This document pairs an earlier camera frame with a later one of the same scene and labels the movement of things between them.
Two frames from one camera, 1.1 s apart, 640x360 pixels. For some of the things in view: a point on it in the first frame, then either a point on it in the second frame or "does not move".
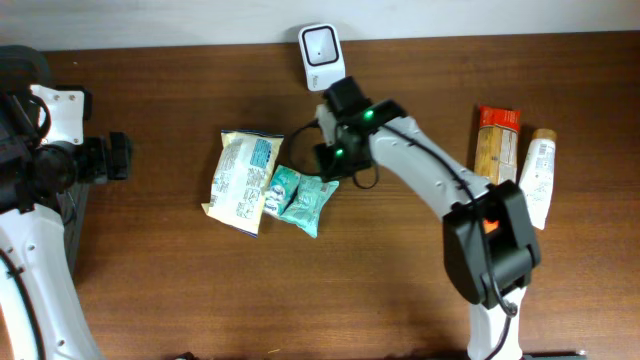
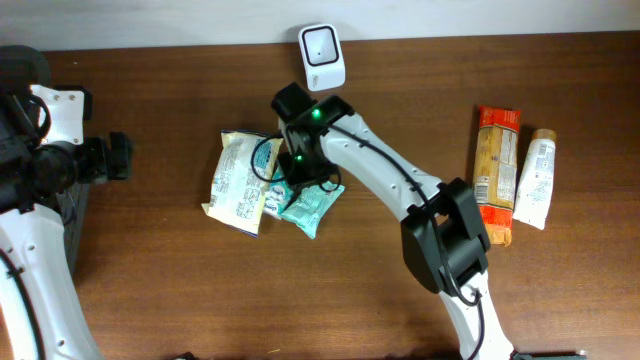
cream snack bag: [245, 164] does not move
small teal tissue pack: [283, 186] does not move
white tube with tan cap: [538, 178] does not move
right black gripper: [327, 163] to [304, 175]
